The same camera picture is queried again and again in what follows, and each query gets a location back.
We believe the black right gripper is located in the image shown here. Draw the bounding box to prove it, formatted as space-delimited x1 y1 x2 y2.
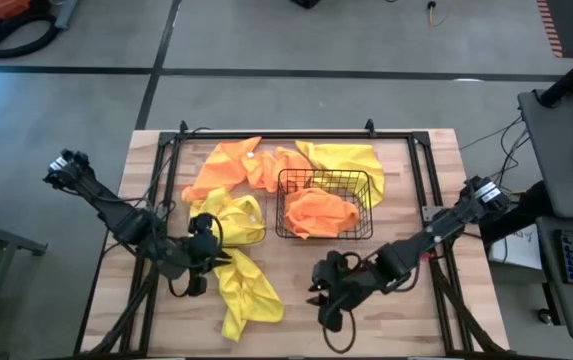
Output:
306 249 372 334

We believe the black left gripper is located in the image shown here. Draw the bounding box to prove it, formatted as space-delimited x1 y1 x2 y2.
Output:
180 213 233 297

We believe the yellow microfiber towel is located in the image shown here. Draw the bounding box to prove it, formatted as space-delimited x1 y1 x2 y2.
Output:
189 187 267 247
294 140 386 209
213 247 286 344

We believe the orange microfiber towel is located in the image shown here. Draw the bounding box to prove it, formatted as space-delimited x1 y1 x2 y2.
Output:
245 146 316 195
284 187 361 241
180 136 263 204

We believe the clear plastic bin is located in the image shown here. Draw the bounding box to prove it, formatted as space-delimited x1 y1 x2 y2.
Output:
185 187 270 249

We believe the white box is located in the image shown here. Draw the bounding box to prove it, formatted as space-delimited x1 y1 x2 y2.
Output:
487 207 543 272

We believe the grey metal table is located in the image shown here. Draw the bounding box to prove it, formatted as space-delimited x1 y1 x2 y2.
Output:
0 199 49 360

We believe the grey keyboard desk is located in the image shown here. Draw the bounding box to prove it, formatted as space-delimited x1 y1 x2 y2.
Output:
535 215 573 344

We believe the grey side desk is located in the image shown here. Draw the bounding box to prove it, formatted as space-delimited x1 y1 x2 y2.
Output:
517 88 573 221

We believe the black pole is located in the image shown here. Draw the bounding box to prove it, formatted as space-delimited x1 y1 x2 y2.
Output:
537 42 573 109

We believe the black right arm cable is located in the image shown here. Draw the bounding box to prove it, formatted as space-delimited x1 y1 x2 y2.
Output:
321 308 358 355

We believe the black wire basket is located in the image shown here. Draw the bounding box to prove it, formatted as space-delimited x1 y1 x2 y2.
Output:
274 168 374 241

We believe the grey metal post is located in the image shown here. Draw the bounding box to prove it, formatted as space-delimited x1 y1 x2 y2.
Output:
54 0 80 30

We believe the yellow cable with black plug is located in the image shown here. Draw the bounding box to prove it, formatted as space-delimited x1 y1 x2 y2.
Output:
425 0 461 29

